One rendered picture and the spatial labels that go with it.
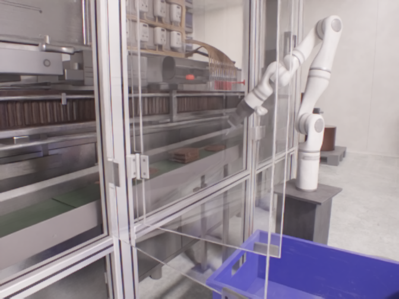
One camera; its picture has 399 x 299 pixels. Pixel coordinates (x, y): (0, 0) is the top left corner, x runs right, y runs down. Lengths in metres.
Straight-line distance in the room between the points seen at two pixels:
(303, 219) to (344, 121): 4.30
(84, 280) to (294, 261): 0.80
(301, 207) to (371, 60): 4.40
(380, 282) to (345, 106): 4.52
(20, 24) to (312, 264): 1.38
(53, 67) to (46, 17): 0.49
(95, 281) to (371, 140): 4.90
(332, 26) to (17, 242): 1.31
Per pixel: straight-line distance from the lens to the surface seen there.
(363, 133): 5.52
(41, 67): 0.86
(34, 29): 1.31
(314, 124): 1.28
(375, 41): 5.54
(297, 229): 1.36
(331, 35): 1.37
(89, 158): 1.13
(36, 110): 0.91
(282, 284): 1.30
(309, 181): 1.33
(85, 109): 0.99
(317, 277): 1.23
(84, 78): 0.93
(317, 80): 1.32
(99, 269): 1.30
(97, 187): 0.99
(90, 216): 0.85
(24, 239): 0.78
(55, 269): 0.75
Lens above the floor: 0.96
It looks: 11 degrees down
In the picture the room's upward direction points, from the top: straight up
